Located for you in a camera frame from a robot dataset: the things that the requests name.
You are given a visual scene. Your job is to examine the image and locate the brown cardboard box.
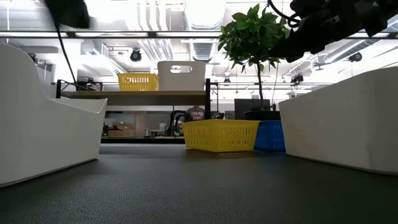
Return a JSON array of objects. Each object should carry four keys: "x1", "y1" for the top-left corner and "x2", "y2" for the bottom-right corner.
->
[{"x1": 107, "y1": 124, "x2": 136, "y2": 138}]

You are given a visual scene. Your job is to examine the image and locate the black aluminium rig frame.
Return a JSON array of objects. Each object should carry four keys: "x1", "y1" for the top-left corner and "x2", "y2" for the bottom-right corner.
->
[{"x1": 101, "y1": 138, "x2": 187, "y2": 144}]

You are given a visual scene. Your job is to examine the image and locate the black table mat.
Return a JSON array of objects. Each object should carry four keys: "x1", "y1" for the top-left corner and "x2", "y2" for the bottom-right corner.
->
[{"x1": 0, "y1": 141, "x2": 398, "y2": 224}]

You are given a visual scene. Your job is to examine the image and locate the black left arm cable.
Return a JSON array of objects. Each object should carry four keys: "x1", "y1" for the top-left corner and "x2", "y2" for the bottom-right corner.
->
[{"x1": 55, "y1": 27, "x2": 78, "y2": 84}]

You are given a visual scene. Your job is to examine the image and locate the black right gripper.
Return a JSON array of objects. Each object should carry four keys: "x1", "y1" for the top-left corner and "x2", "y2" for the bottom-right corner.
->
[{"x1": 269, "y1": 0, "x2": 374, "y2": 63}]

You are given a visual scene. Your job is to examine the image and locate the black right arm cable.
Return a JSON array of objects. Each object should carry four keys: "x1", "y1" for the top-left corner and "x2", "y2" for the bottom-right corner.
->
[{"x1": 267, "y1": 0, "x2": 301, "y2": 29}]

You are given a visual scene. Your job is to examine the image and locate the green potted plant black pot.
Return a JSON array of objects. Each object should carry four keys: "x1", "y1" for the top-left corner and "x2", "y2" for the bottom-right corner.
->
[{"x1": 217, "y1": 3, "x2": 290, "y2": 121}]

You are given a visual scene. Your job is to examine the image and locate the white plastic bin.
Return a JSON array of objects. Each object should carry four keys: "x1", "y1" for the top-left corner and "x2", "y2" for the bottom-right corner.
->
[
  {"x1": 157, "y1": 60, "x2": 206, "y2": 91},
  {"x1": 0, "y1": 42, "x2": 108, "y2": 188},
  {"x1": 278, "y1": 66, "x2": 398, "y2": 175}
]

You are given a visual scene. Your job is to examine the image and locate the person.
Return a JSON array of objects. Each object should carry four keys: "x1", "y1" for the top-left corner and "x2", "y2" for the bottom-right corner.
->
[{"x1": 185, "y1": 105, "x2": 206, "y2": 122}]

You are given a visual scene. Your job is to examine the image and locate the black monitor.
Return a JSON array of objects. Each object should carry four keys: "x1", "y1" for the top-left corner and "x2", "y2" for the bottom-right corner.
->
[{"x1": 234, "y1": 98, "x2": 271, "y2": 121}]

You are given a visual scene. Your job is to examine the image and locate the wooden shelf with black frame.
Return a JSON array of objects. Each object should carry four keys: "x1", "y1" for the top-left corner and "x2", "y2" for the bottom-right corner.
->
[{"x1": 55, "y1": 78, "x2": 212, "y2": 121}]

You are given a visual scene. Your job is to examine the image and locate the blue plastic mesh basket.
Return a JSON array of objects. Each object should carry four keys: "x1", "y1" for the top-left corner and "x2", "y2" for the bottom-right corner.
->
[{"x1": 254, "y1": 120, "x2": 286, "y2": 152}]

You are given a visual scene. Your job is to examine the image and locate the yellow plastic mesh basket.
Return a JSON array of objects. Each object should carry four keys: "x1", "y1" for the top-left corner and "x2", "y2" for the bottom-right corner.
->
[
  {"x1": 117, "y1": 73, "x2": 160, "y2": 92},
  {"x1": 182, "y1": 119, "x2": 261, "y2": 153}
]

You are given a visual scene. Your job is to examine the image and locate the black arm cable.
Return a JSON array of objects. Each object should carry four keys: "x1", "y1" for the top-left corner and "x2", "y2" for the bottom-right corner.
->
[
  {"x1": 55, "y1": 27, "x2": 78, "y2": 84},
  {"x1": 267, "y1": 0, "x2": 301, "y2": 29}
]

